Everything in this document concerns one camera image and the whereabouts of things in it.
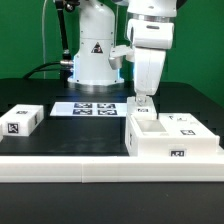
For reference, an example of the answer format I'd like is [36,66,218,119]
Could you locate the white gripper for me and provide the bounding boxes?
[127,19,174,105]

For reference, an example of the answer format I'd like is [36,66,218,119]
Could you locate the white cabinet door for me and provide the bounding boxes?
[127,96,157,120]
[159,113,213,137]

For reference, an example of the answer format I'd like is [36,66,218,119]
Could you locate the white cabinet body box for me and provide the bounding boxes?
[125,115,220,157]

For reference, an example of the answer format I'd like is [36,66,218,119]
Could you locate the white cabinet top block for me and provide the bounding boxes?
[0,104,44,137]

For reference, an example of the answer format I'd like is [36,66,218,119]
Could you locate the white L-shaped fence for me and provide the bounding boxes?
[0,143,224,184]

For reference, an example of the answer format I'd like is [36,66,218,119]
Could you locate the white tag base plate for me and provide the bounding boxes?
[50,102,127,117]

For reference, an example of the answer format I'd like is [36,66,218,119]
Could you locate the black cable bundle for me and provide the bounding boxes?
[22,60,74,80]

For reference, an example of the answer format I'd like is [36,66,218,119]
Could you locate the black camera pole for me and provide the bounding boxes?
[54,0,80,60]

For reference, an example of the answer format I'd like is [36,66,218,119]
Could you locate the grey thin cable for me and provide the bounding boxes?
[41,0,48,80]

